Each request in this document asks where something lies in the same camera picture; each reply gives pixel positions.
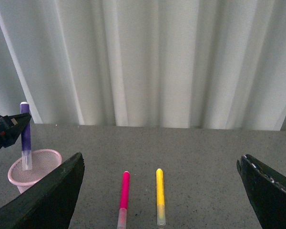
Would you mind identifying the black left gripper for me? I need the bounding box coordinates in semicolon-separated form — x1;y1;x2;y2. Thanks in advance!
0;113;31;149

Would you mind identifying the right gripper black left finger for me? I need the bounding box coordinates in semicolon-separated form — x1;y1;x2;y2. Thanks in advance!
0;153;85;229

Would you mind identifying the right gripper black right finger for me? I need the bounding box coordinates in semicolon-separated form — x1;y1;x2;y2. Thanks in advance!
236;154;286;229

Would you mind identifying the purple marker pen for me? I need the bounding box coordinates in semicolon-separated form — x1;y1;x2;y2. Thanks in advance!
20;102;33;171

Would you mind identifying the pink marker pen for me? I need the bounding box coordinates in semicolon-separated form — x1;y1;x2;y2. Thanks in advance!
117;171;130;229

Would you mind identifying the pink mesh cup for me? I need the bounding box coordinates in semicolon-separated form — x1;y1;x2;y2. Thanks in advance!
8;149;62;194

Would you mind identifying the yellow marker pen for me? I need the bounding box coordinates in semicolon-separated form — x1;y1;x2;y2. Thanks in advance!
156;168;166;226

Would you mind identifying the white curtain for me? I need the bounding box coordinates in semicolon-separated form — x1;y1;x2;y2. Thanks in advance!
0;0;286;131

